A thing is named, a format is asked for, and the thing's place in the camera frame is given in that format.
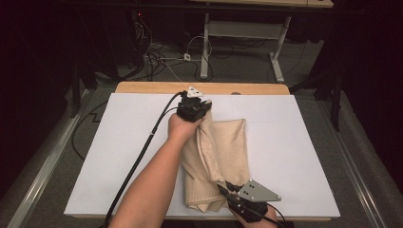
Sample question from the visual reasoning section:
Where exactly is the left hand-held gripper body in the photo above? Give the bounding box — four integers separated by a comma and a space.
176, 86, 207, 124

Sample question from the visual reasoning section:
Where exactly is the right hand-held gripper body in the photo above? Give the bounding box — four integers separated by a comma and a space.
226, 179, 282, 223

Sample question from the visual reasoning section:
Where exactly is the beige knit sweater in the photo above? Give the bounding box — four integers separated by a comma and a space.
180, 108, 251, 214

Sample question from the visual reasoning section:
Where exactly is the person's right hand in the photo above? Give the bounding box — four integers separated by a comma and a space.
232, 208, 279, 228

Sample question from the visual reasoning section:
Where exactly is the person's left hand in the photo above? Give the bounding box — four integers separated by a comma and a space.
167, 113, 203, 143

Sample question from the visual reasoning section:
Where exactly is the white board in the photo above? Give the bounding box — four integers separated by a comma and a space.
64, 92, 341, 219

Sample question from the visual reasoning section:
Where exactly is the black stand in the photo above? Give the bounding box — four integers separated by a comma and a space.
289, 67, 343, 132
69, 60, 99, 119

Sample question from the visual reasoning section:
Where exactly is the light wooden desk top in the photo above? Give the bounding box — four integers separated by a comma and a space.
189, 0, 335, 9

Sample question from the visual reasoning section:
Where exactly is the right hand-held gripper black cable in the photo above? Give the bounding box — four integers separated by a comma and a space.
226, 193, 289, 228

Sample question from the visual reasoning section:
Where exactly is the hand-held gripper black cable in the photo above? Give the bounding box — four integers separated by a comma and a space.
103, 90, 186, 228
226, 193, 289, 228

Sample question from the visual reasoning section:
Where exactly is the white cable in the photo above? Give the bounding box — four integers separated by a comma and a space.
158, 35, 213, 84

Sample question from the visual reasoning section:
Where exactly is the bundle of black cables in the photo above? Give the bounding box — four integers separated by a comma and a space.
131, 12, 203, 82

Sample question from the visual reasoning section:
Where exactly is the left hand-held gripper black cable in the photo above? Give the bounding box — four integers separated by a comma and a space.
103, 90, 186, 228

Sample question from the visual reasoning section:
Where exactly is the white metal desk frame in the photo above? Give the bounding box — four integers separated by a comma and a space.
200, 12, 293, 84

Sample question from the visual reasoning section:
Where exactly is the metal floor rail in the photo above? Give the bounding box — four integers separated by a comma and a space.
317, 101, 389, 228
6, 89, 91, 228

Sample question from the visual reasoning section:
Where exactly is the black floor cable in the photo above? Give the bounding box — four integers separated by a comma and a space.
70, 99, 110, 161

